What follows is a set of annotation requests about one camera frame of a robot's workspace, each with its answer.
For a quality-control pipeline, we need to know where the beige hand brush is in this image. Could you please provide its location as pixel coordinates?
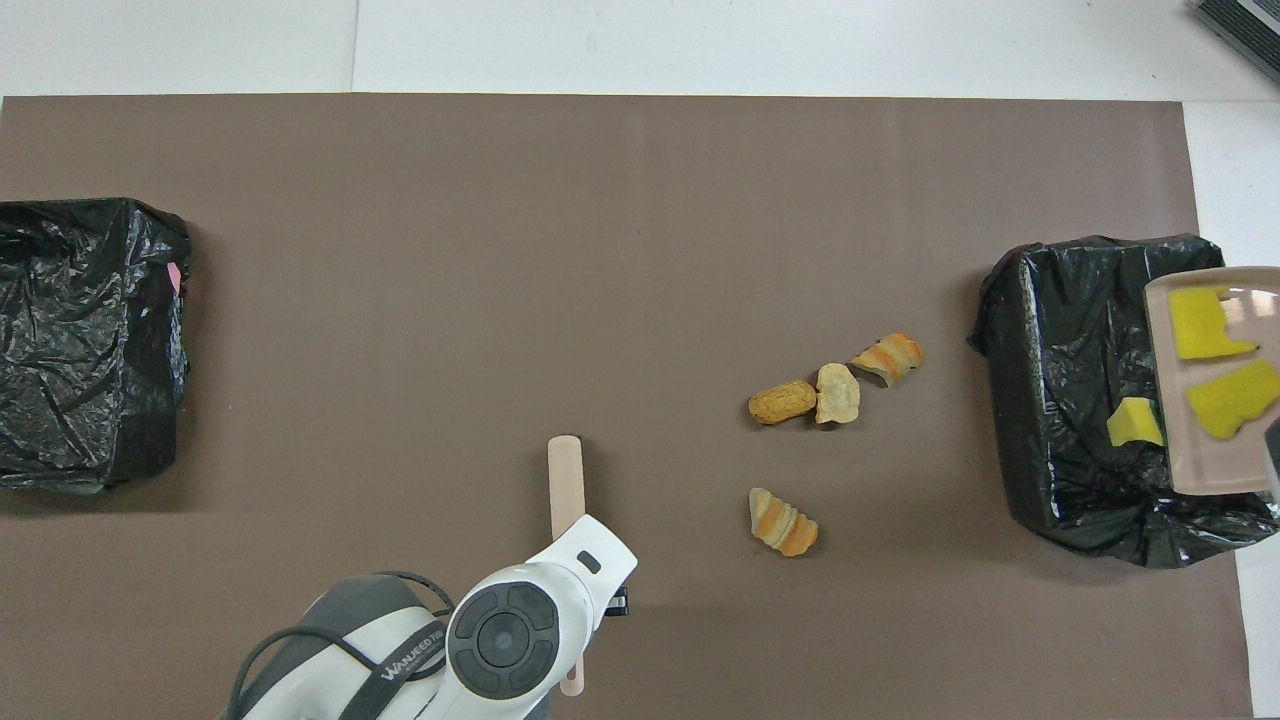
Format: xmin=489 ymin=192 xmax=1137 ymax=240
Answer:
xmin=548 ymin=435 xmax=587 ymax=698

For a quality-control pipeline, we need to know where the orange striped croissant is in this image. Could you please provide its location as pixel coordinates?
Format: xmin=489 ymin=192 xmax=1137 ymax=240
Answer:
xmin=849 ymin=333 xmax=925 ymax=387
xmin=748 ymin=487 xmax=820 ymax=558

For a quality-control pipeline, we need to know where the peanut shaped bread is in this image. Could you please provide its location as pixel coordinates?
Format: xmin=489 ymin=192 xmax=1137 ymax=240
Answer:
xmin=748 ymin=379 xmax=818 ymax=426

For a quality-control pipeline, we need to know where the pale crinkled chip piece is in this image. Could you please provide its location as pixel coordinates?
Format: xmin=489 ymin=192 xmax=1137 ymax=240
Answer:
xmin=815 ymin=362 xmax=862 ymax=425

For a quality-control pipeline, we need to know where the small yellow sponge piece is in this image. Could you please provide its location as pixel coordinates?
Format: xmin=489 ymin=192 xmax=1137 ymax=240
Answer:
xmin=1106 ymin=397 xmax=1166 ymax=448

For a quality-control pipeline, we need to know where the beige plastic dustpan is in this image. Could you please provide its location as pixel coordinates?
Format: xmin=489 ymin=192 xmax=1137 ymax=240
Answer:
xmin=1143 ymin=265 xmax=1280 ymax=497

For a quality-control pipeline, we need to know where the notched yellow sponge piece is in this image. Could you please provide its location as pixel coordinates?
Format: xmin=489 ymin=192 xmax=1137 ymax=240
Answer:
xmin=1168 ymin=287 xmax=1261 ymax=362

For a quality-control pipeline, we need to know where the large yellow sponge wedge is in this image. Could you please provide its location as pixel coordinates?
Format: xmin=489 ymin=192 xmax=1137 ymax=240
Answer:
xmin=1186 ymin=359 xmax=1280 ymax=442

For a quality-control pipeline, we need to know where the black bag lined bin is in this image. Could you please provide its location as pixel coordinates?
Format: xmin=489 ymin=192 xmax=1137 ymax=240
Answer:
xmin=967 ymin=234 xmax=1280 ymax=570

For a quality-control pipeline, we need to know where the black bag bin pink spot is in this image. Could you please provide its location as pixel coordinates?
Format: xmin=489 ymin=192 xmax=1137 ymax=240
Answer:
xmin=0 ymin=197 xmax=192 ymax=495

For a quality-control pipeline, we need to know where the brown table mat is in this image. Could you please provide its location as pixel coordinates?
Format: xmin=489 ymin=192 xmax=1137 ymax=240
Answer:
xmin=0 ymin=93 xmax=1256 ymax=720

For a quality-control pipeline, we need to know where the dark grey ribbed device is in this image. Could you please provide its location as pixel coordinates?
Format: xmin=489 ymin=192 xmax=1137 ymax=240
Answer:
xmin=1193 ymin=0 xmax=1280 ymax=86

